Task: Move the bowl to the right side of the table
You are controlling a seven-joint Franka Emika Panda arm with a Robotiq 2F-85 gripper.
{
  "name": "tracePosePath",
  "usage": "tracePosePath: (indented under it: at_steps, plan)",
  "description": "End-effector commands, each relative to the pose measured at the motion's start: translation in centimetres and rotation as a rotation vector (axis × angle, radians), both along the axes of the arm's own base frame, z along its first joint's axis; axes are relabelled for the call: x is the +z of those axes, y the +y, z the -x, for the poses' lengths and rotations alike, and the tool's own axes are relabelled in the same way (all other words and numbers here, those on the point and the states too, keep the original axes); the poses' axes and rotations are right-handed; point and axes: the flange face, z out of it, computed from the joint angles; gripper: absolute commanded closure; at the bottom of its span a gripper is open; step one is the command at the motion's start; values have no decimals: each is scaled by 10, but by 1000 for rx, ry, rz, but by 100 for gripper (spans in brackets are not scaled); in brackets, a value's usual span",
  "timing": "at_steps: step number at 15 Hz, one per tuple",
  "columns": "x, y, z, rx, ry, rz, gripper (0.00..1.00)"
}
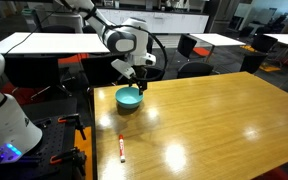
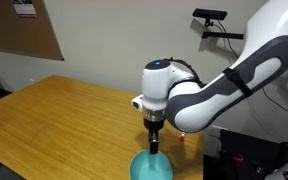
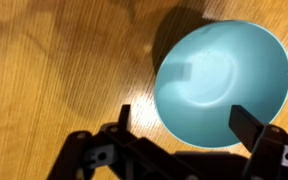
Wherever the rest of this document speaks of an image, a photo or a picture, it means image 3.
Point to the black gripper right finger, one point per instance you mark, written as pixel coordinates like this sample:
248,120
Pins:
245,126

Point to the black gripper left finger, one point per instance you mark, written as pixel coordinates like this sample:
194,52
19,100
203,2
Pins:
125,116

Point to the teal plastic bowl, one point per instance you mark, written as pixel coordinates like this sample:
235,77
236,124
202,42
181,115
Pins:
217,76

